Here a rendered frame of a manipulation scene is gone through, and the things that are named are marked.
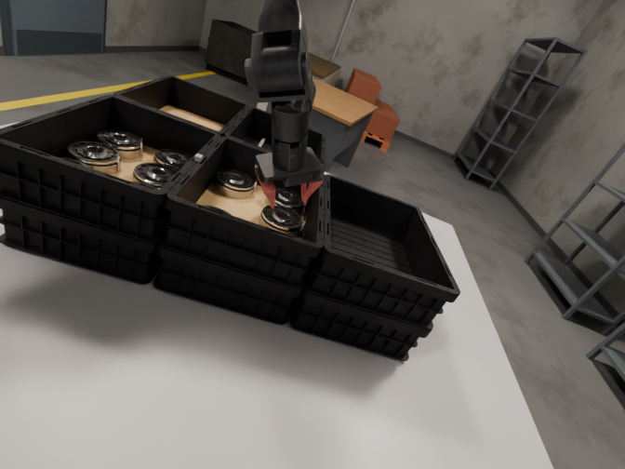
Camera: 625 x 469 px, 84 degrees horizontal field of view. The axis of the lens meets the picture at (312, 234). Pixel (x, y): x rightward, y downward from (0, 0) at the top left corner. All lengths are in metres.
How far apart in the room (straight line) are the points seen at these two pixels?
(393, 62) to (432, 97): 0.95
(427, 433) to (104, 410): 0.57
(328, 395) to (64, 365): 0.45
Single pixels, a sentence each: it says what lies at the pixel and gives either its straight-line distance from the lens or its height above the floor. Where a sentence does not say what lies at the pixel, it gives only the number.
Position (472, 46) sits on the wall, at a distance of 7.36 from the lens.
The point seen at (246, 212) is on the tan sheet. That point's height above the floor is 0.83.
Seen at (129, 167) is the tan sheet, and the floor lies 0.83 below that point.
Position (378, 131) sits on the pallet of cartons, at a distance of 5.65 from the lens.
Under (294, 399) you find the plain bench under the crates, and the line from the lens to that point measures 0.71.
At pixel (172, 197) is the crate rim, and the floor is 0.93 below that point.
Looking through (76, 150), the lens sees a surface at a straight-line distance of 0.94.
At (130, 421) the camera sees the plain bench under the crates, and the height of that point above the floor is 0.70.
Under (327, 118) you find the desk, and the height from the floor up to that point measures 0.69.
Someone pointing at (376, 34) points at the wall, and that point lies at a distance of 7.18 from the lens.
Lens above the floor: 1.27
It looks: 30 degrees down
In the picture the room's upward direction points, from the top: 24 degrees clockwise
